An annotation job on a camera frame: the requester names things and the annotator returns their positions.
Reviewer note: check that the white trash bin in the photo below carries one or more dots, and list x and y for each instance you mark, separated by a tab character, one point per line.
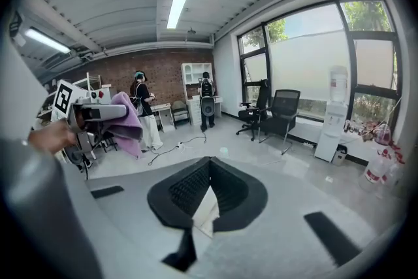
340	155

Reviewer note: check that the cluster of small bottles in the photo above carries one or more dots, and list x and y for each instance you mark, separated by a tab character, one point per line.
357	129

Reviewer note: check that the black swivel office chair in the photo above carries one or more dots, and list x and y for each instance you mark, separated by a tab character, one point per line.
261	101

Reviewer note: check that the clear dispenser water jug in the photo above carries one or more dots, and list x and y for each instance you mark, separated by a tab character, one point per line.
338	85

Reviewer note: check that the person's left forearm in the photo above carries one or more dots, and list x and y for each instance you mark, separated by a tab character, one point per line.
52	137

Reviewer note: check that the black mesh visitor chair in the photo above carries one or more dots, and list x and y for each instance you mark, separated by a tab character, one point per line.
284	101

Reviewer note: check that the purple cloth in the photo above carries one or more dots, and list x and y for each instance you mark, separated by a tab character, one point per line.
129	130

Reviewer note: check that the white water dispenser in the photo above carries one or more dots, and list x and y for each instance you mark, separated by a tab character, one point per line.
331	134

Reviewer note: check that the white desk with drawers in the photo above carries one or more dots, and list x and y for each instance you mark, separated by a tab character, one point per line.
165	114

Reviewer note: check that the ceiling light bar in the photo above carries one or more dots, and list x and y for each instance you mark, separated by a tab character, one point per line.
47	40
179	5

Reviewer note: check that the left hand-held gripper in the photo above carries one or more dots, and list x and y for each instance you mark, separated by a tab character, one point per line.
63	98

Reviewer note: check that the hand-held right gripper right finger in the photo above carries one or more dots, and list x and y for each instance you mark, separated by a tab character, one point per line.
294	222

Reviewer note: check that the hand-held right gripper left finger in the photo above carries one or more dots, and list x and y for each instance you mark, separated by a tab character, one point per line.
137	206

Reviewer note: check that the red label floor jug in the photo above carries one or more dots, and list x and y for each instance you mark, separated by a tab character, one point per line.
392	173
372	173

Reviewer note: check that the white hutch desk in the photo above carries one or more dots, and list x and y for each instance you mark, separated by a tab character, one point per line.
192	75

